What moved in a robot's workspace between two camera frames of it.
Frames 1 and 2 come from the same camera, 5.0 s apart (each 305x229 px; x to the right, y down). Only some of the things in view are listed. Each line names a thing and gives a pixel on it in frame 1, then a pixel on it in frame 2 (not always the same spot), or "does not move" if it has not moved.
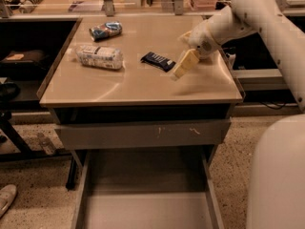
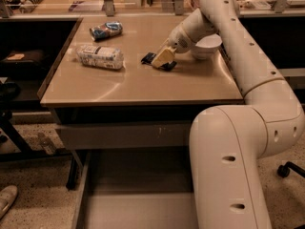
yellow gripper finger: x=186 y=37 -> x=163 y=46
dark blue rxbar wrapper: x=158 y=61 does not move
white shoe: x=7 y=195 does not move
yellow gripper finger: x=190 y=58 -> x=165 y=56
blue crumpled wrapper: x=105 y=30 does not move
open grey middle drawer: x=147 y=188 does not move
